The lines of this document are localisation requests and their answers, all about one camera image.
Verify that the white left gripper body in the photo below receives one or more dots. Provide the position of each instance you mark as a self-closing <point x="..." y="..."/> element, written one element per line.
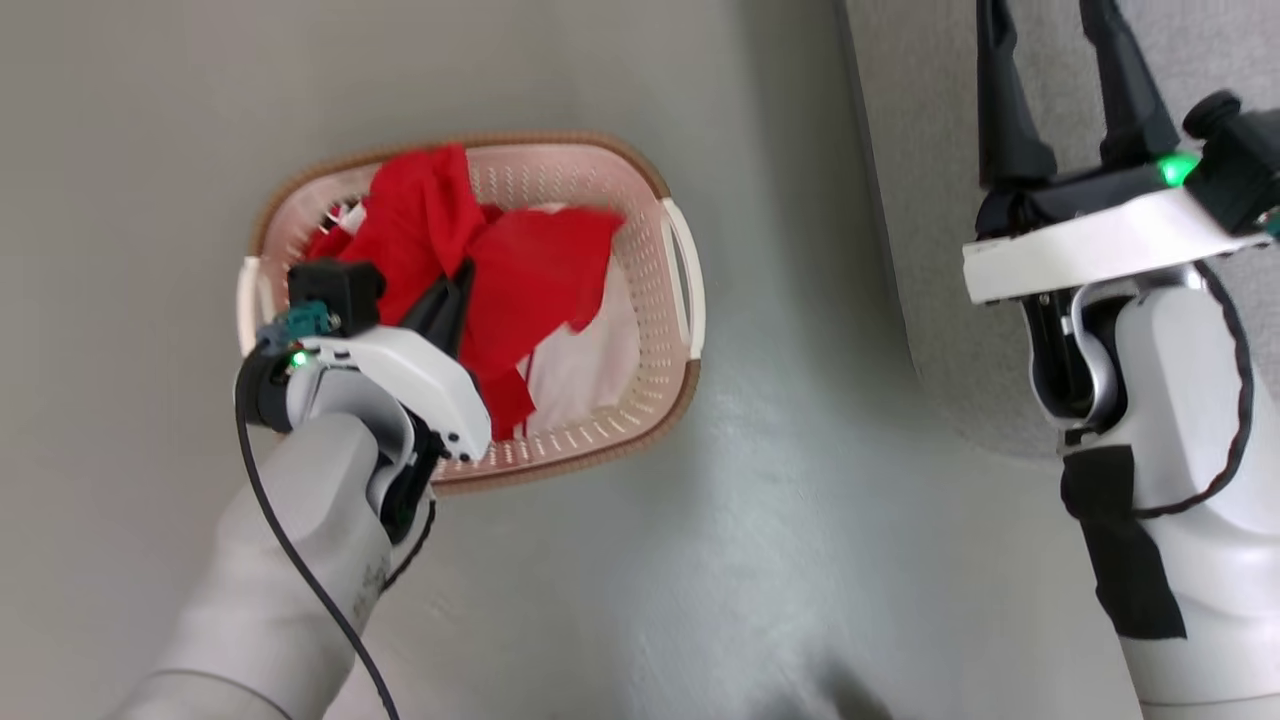
<point x="420" y="375"/>

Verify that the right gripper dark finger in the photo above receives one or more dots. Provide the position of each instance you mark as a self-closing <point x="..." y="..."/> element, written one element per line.
<point x="1130" y="90"/>
<point x="1008" y="110"/>

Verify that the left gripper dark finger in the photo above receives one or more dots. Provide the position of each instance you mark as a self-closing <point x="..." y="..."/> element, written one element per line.
<point x="432" y="312"/>
<point x="464" y="300"/>

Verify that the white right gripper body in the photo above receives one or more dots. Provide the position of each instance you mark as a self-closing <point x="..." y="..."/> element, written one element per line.
<point x="1090" y="245"/>

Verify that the red garment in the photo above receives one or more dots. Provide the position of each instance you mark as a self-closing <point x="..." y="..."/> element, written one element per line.
<point x="530" y="280"/>

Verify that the white garment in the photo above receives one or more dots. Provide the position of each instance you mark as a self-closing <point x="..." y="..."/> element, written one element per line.
<point x="590" y="360"/>

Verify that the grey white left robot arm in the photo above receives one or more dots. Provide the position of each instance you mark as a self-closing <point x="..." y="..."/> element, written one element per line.
<point x="290" y="560"/>

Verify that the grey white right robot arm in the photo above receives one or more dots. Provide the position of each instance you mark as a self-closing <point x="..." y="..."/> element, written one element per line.
<point x="1190" y="420"/>

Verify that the cream perforated laundry basket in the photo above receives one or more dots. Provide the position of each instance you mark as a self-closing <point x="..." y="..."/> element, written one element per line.
<point x="655" y="300"/>

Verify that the grey fabric sofa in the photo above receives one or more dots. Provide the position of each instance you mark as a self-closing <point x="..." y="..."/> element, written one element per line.
<point x="930" y="150"/>

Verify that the black tape patch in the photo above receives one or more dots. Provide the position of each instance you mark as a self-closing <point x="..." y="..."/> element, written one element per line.
<point x="1125" y="550"/>

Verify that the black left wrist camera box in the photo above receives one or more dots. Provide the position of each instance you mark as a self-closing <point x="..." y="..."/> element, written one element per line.
<point x="335" y="290"/>

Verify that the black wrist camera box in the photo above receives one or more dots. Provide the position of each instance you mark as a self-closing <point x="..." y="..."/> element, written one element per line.
<point x="335" y="290"/>
<point x="1235" y="160"/>

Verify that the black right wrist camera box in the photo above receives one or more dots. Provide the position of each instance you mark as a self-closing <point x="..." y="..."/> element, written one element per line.
<point x="1235" y="160"/>

